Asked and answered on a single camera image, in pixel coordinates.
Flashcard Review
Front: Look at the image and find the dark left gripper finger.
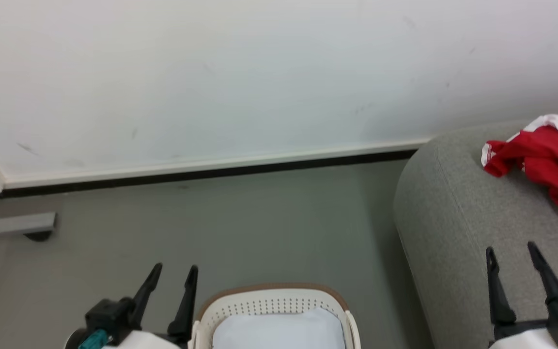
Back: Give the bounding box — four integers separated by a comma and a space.
167, 265, 199, 346
128, 263, 163, 331

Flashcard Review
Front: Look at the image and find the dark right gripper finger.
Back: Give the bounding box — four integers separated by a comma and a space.
527, 241, 558, 307
485, 246, 518, 327

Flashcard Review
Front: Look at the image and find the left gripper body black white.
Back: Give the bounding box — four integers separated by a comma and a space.
65, 298, 184, 349

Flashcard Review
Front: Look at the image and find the red and white garment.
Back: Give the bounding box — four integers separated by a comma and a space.
481, 114, 558, 222

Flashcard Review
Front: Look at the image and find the grey fabric sofa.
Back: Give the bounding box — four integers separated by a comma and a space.
393, 119, 558, 349

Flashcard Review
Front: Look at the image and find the teal left gripper connector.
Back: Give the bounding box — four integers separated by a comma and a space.
78, 330, 110, 349

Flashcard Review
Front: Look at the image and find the white laundry basket brown rim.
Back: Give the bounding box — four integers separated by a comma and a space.
188, 284, 362, 349

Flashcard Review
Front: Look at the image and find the pale white cloth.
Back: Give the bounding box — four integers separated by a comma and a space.
211, 306, 347, 349

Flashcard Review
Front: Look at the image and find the white and black wall baseboard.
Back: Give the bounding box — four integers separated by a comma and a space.
0, 138, 434, 200

